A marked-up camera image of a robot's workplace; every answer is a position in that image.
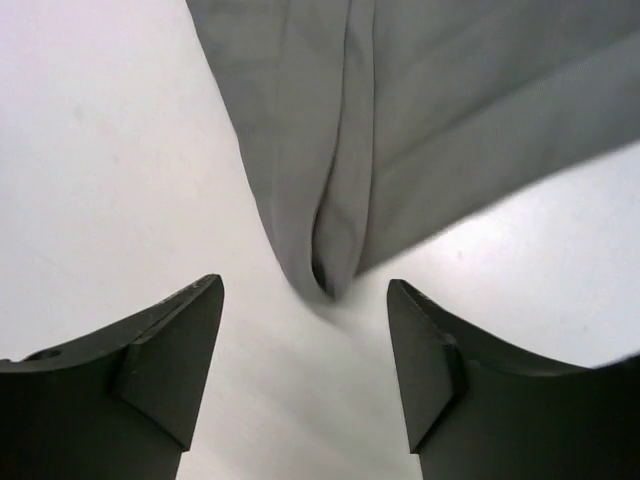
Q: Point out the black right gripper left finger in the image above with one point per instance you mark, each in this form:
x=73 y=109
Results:
x=119 y=403

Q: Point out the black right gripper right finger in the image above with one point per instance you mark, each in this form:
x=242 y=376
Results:
x=477 y=407

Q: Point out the grey pleated skirt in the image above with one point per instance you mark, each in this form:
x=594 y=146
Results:
x=365 y=127

